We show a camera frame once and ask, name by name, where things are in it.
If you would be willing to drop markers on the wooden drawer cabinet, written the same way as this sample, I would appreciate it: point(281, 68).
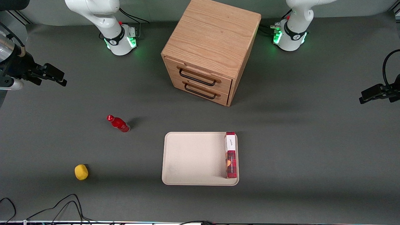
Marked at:
point(212, 34)

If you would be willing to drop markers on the beige plastic tray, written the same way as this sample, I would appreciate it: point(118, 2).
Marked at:
point(195, 159)

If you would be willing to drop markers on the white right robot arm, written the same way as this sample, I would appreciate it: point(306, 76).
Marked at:
point(116, 40)

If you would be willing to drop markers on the aluminium frame rail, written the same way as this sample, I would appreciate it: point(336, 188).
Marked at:
point(21, 17)
point(395, 11)

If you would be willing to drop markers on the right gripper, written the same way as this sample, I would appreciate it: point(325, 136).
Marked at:
point(19, 66)

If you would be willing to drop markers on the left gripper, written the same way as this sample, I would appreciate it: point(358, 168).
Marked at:
point(394, 90)

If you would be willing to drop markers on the red and white box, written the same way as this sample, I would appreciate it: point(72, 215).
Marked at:
point(231, 162)

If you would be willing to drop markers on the red bottle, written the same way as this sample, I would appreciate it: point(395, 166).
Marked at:
point(119, 124)

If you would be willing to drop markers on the yellow lemon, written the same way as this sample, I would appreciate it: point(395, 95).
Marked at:
point(81, 172)

